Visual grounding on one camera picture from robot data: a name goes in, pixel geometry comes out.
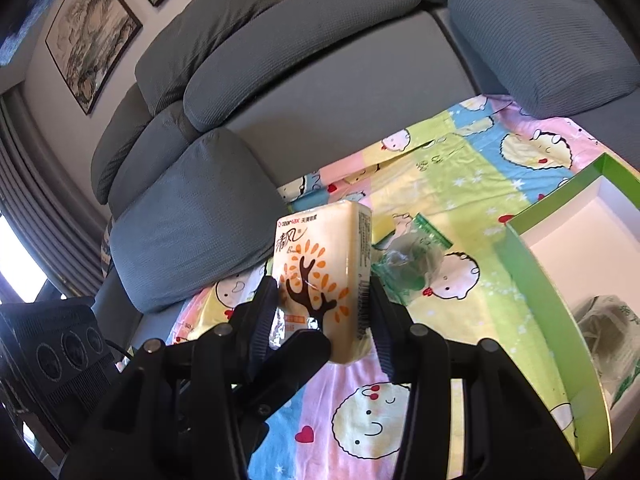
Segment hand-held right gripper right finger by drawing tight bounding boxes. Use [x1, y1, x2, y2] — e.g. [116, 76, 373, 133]
[369, 277, 586, 480]

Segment yellow sponge green scouring side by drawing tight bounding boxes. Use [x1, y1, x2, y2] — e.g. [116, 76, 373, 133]
[372, 215, 401, 248]

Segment clear green-printed plastic packet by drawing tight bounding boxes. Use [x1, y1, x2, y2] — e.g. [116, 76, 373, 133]
[372, 212, 453, 306]
[572, 295, 640, 406]

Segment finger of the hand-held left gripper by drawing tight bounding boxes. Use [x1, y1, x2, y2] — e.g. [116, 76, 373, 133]
[235, 330, 333, 416]

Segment grey sofa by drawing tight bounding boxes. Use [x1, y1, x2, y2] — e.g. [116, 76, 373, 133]
[90, 0, 640, 356]

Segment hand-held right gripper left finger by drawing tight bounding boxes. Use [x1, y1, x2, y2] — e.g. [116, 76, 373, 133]
[60, 275, 281, 480]

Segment yellow tissue pack tree print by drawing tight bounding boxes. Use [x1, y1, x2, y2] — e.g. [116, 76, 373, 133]
[270, 200, 376, 365]

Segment green cardboard box white inside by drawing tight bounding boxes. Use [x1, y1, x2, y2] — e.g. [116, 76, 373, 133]
[502, 152, 640, 468]

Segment grey curtain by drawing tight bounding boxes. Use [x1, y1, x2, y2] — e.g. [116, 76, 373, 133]
[0, 85, 108, 301]

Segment cartoon printed blanket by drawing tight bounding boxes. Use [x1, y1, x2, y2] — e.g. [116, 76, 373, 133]
[170, 95, 640, 480]

